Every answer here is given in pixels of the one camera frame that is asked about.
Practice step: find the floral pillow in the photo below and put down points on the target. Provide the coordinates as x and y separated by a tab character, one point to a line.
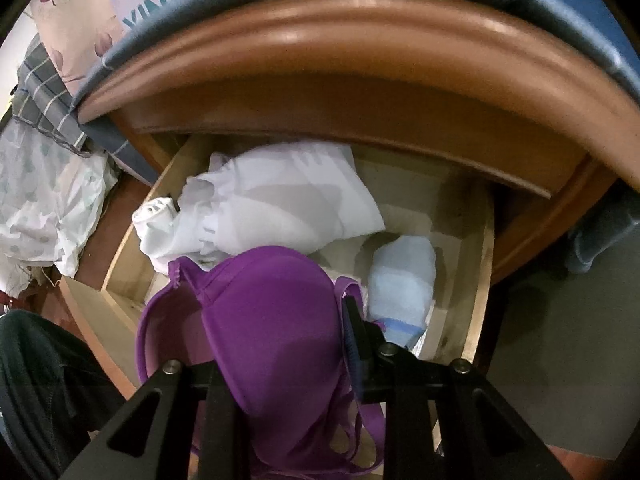
75	25

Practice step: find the white folded garment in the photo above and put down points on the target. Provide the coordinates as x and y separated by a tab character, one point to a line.
152	217

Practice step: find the grey box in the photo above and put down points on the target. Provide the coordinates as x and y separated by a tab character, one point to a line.
565	350

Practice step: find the wooden nightstand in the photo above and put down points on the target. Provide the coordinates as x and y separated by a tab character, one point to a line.
350	85

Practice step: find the wooden drawer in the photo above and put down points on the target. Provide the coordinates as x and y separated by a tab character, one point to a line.
415	195

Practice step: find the purple bra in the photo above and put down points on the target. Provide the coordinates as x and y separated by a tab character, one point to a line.
280	320

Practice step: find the white spotted bedsheet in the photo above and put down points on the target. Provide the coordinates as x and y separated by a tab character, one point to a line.
50	200

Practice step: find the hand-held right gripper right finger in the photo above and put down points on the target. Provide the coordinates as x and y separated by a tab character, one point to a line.
354	355

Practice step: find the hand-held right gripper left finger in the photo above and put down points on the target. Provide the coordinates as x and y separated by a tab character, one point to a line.
220	410

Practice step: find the grey plaid blanket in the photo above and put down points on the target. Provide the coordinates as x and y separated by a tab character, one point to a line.
45	105

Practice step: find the white cloth garment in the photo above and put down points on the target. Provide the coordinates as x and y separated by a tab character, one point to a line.
290	195

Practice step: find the light blue underwear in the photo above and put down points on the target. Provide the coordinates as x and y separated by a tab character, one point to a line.
400	285

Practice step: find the person's dark trouser leg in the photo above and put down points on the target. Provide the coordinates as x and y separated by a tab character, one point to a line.
45	385

